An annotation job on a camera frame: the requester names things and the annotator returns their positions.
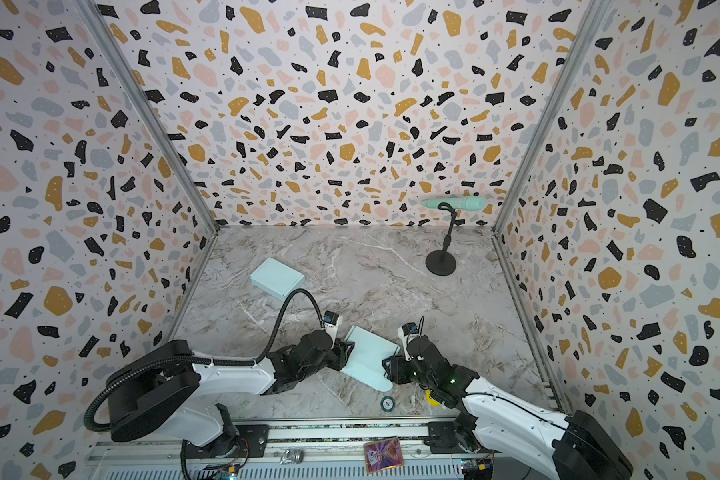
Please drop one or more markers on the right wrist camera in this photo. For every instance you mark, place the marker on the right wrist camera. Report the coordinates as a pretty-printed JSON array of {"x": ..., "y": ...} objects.
[{"x": 406, "y": 333}]

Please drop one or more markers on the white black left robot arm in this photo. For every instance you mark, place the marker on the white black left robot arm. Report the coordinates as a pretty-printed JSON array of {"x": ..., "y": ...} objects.
[{"x": 166, "y": 391}]

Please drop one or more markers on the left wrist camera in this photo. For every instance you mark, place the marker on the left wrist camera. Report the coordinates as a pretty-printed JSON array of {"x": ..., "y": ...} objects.
[{"x": 331, "y": 322}]

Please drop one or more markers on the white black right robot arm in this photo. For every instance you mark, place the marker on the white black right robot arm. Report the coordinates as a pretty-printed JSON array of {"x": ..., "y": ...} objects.
[{"x": 555, "y": 444}]

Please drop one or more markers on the aluminium corner post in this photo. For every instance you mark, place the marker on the aluminium corner post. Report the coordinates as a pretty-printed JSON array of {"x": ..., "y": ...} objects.
[
  {"x": 93, "y": 21},
  {"x": 592, "y": 20}
]

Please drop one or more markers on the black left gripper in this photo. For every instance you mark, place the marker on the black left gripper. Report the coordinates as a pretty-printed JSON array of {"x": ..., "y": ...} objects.
[{"x": 342, "y": 353}]

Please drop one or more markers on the aluminium right corner post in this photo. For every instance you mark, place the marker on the aluminium right corner post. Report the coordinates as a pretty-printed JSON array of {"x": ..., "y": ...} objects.
[{"x": 592, "y": 20}]

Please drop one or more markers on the yellow round sticker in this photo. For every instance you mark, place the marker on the yellow round sticker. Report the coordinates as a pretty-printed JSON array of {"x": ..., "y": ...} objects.
[{"x": 430, "y": 399}]

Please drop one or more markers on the mint paper box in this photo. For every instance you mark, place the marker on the mint paper box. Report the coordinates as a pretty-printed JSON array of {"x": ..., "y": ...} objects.
[
  {"x": 276, "y": 279},
  {"x": 364, "y": 362}
]

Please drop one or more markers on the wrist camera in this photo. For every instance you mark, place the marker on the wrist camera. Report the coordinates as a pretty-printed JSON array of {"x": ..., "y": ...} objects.
[
  {"x": 331, "y": 322},
  {"x": 406, "y": 333}
]

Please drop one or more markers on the black microphone stand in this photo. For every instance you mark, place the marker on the black microphone stand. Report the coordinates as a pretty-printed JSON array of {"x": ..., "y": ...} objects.
[{"x": 441, "y": 262}]

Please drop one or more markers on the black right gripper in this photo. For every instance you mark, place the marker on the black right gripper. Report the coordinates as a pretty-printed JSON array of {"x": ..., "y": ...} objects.
[{"x": 397, "y": 365}]

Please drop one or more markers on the aluminium left corner post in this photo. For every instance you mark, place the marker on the aluminium left corner post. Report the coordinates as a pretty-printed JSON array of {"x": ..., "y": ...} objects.
[{"x": 93, "y": 21}]

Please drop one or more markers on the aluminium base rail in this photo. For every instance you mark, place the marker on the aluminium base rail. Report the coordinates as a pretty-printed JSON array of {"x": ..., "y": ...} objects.
[{"x": 308, "y": 449}]

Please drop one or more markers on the purple snack packet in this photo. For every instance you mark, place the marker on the purple snack packet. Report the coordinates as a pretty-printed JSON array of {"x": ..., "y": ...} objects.
[{"x": 383, "y": 455}]

